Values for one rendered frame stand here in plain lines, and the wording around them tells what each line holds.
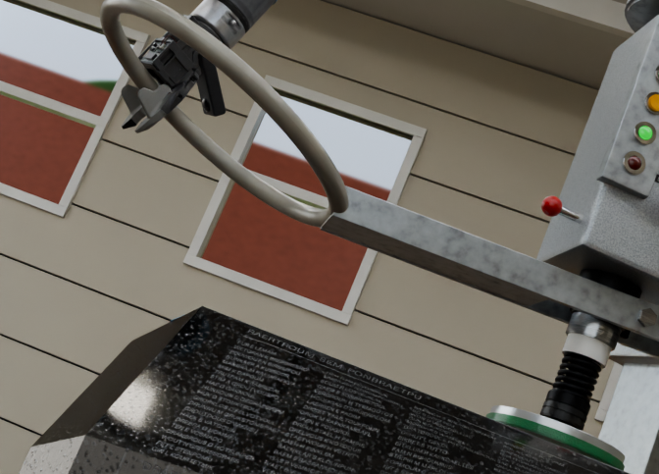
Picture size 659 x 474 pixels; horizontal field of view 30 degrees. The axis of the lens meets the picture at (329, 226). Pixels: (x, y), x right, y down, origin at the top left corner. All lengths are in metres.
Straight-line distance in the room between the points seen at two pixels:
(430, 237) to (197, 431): 0.50
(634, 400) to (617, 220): 0.81
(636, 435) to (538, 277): 0.77
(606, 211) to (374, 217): 0.35
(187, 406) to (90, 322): 6.75
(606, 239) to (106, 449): 0.81
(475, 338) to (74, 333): 2.64
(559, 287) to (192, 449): 0.65
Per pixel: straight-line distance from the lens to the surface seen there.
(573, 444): 1.83
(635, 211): 1.91
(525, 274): 1.88
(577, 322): 1.95
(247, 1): 2.12
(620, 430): 2.64
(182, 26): 1.70
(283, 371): 1.70
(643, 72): 1.95
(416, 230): 1.84
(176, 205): 8.42
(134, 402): 1.60
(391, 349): 7.96
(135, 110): 2.12
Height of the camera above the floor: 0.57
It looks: 13 degrees up
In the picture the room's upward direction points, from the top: 23 degrees clockwise
